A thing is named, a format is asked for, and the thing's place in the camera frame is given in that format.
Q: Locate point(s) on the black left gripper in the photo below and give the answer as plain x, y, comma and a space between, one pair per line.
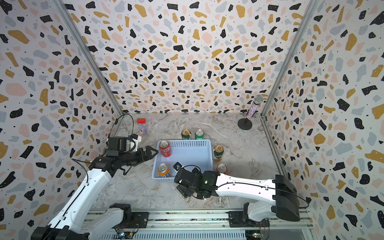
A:
147, 155

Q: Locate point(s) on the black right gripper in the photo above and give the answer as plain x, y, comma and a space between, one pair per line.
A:
183, 191

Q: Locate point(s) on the red cola can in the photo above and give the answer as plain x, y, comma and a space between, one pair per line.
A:
165, 149

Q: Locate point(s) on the red soda can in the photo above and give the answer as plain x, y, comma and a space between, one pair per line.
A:
222, 168

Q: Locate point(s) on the orange soda can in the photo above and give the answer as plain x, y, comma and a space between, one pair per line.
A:
164, 171

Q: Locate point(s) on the dark green beer can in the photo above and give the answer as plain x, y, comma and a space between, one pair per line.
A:
218, 153

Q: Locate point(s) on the green and cream can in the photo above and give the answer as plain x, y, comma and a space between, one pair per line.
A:
186, 134

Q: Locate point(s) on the green soda can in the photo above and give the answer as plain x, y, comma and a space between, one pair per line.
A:
199, 134

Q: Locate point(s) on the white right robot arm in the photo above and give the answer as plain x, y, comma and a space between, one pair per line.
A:
274, 197

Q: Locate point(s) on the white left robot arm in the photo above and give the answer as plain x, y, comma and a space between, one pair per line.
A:
68, 223

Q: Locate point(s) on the light blue plastic basket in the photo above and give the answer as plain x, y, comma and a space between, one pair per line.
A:
188, 153

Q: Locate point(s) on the black microphone stand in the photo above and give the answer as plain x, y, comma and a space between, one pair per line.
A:
245, 124

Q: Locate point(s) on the glittery purple microphone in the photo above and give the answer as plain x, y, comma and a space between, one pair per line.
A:
258, 99

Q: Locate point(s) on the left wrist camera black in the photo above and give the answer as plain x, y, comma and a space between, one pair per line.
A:
117, 146

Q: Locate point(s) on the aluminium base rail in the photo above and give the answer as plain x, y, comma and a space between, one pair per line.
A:
208, 224

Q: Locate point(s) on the aluminium corner post left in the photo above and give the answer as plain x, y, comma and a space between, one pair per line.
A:
64, 14

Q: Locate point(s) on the aluminium corner post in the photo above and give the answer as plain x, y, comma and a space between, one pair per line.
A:
294, 47
64, 14

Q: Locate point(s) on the aluminium corner post right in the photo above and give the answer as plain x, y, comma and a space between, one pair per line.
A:
294, 47

